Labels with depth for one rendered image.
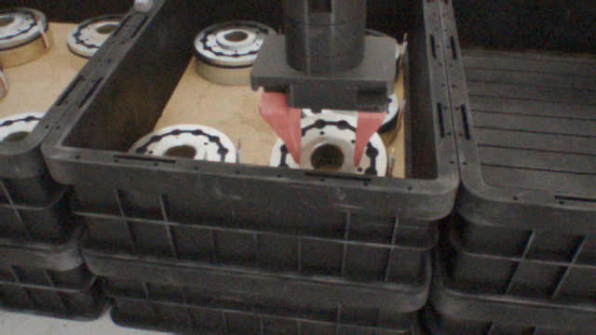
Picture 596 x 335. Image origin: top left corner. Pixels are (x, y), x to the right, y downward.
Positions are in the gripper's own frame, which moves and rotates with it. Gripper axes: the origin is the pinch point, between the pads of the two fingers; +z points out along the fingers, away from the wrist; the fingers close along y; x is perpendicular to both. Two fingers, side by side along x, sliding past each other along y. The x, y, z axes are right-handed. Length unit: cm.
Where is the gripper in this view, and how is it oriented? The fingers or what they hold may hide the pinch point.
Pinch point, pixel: (327, 153)
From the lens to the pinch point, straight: 45.9
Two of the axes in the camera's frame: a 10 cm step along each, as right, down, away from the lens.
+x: -1.5, 6.4, -7.5
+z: 0.5, 7.7, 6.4
